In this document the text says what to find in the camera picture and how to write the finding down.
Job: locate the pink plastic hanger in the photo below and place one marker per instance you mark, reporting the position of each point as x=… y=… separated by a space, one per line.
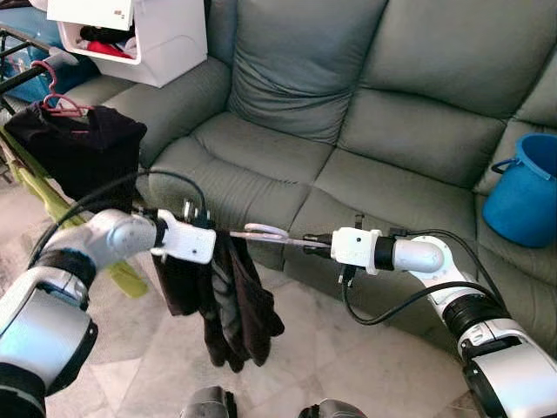
x=261 y=231

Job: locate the black fleece garment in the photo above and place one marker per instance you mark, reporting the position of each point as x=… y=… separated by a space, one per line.
x=235 y=313

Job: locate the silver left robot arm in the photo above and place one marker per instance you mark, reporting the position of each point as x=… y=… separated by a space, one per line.
x=113 y=239

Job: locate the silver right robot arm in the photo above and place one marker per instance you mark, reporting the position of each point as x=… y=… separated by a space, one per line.
x=418 y=254

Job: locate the dark green leather sofa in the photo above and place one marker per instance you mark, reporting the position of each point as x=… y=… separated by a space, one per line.
x=392 y=131

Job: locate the grey robot right leg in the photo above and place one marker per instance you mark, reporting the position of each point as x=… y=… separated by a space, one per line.
x=335 y=409

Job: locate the grey robot leg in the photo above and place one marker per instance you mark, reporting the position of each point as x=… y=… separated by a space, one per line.
x=335 y=409
x=207 y=405

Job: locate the grey robot left leg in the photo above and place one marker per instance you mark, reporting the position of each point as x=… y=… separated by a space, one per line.
x=207 y=405

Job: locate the green garment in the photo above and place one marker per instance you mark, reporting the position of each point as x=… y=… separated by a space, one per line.
x=130 y=279

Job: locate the blue plastic bucket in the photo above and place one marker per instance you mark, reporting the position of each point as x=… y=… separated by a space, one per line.
x=522 y=205

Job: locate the black hanging garment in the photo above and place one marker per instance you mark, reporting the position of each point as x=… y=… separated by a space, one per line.
x=87 y=157

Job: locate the white storage box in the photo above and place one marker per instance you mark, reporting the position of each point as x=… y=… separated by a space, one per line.
x=170 y=43

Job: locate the red cloth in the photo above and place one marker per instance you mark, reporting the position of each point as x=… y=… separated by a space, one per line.
x=109 y=49

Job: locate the blue bag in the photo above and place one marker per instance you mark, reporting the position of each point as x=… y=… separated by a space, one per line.
x=74 y=83

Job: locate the black metal drying rack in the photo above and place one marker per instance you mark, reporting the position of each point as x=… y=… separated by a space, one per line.
x=57 y=59

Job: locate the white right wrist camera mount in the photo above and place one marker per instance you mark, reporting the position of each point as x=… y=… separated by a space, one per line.
x=352 y=248

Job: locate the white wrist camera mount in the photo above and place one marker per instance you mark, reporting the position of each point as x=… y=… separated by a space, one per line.
x=352 y=248
x=187 y=242

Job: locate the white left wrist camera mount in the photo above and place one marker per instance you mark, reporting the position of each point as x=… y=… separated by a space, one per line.
x=187 y=242

